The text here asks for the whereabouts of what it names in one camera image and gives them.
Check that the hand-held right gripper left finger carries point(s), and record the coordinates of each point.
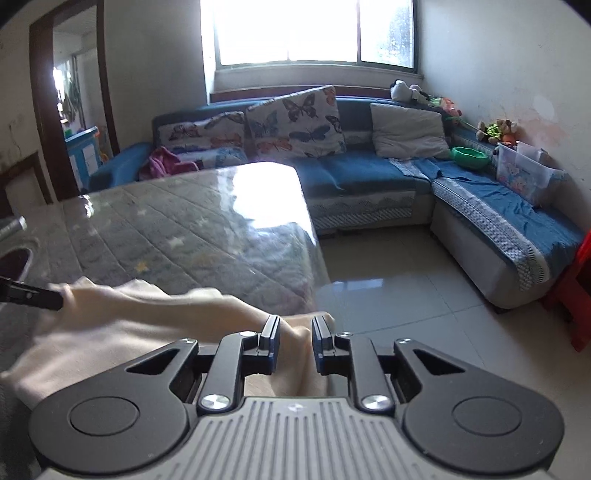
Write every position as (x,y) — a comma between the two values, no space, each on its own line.
(275,344)

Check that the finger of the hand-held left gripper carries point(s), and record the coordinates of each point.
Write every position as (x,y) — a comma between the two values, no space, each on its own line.
(37,297)

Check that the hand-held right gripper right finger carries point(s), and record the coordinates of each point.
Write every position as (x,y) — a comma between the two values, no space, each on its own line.
(317,345)

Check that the cream shirt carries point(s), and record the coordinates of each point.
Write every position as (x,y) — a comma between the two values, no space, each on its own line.
(138,323)

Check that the hanging clothes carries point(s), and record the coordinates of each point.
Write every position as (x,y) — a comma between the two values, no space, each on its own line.
(71,97)

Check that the dark round table inset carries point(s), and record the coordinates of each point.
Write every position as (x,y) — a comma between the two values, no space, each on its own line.
(11,263)

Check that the grey remote control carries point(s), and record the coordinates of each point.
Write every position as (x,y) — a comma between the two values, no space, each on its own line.
(11,226)

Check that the dark wooden chair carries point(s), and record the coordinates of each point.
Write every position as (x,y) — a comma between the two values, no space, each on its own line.
(21,184)

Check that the blue cabinet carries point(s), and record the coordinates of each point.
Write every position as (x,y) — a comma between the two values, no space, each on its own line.
(83,157)

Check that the blue corner sofa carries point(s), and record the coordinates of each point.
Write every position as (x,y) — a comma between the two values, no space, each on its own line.
(360,175)

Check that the pink cloth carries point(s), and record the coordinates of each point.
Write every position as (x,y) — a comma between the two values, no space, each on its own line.
(159,164)

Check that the flat butterfly print cushion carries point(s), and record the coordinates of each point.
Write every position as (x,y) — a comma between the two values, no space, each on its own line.
(214,158)

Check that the large butterfly print cushion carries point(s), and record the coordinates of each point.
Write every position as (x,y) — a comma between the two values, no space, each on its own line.
(295,120)

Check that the blue patterned sofa cover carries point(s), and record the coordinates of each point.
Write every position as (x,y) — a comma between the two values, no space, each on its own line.
(485,194)

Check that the long butterfly print cushion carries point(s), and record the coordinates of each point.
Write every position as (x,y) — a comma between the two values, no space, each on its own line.
(198,129)

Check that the grey plain cushion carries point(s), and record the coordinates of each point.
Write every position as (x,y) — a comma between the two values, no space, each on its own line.
(406,131)

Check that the green plastic bowl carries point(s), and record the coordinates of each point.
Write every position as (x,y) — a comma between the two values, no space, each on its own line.
(468,157)

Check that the red plastic stool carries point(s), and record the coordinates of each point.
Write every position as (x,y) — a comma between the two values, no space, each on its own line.
(572,295)

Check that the plush panda toy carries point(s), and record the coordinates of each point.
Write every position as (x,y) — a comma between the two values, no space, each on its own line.
(401,90)

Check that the colourful plush toy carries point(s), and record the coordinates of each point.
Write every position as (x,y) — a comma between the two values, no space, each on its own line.
(448,106)

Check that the clear plastic storage box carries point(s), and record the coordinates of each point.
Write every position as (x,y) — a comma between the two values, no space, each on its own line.
(528,173)

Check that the green plush toy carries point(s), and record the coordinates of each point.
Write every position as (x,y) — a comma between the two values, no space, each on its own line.
(491,131)

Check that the brown teddy bear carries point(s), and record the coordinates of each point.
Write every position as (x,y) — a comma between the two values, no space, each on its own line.
(508,130)

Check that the window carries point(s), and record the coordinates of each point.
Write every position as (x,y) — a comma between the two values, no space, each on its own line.
(286,32)

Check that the dark wooden door frame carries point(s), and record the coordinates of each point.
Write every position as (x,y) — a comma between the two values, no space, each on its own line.
(41,101)

